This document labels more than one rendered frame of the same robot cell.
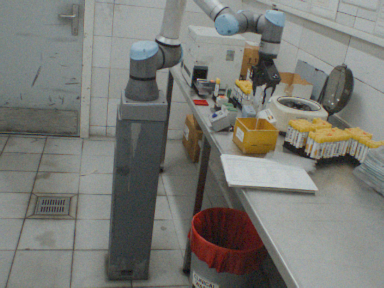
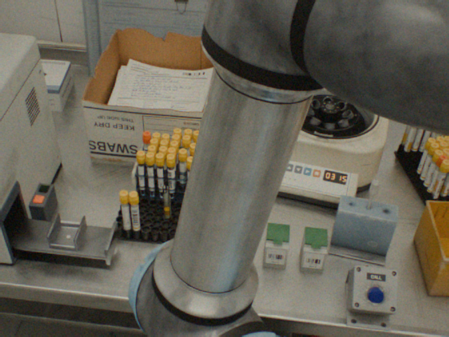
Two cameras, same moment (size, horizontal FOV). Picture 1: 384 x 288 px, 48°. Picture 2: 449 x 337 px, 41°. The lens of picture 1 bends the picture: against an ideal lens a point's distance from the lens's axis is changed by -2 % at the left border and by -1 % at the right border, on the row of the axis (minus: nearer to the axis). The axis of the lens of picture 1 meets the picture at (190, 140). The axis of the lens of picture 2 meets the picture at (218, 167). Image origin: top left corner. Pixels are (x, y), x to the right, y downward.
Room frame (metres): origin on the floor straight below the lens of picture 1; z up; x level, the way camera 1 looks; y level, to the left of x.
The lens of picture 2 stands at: (1.80, 0.53, 1.72)
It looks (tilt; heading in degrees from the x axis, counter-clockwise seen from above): 43 degrees down; 289
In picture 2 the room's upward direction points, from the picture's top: 2 degrees clockwise
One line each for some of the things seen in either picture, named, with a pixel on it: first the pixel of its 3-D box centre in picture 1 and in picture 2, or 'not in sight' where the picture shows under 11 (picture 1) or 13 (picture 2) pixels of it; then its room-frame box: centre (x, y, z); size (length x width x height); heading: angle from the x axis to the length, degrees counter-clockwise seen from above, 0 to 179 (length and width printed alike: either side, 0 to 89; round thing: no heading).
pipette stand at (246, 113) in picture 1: (248, 120); (363, 227); (1.79, -0.24, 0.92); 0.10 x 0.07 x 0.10; 6
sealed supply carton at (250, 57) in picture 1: (243, 56); not in sight; (2.96, -0.28, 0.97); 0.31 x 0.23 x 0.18; 7
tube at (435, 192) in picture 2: (288, 132); (439, 183); (1.68, -0.39, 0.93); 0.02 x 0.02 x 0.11
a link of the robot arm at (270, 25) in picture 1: (272, 26); not in sight; (1.64, -0.24, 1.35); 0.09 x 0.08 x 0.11; 54
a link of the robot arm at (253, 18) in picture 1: (247, 21); not in sight; (1.68, -0.15, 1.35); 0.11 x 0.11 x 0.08; 54
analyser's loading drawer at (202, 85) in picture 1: (201, 84); (55, 234); (2.29, -0.02, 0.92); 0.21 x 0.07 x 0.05; 14
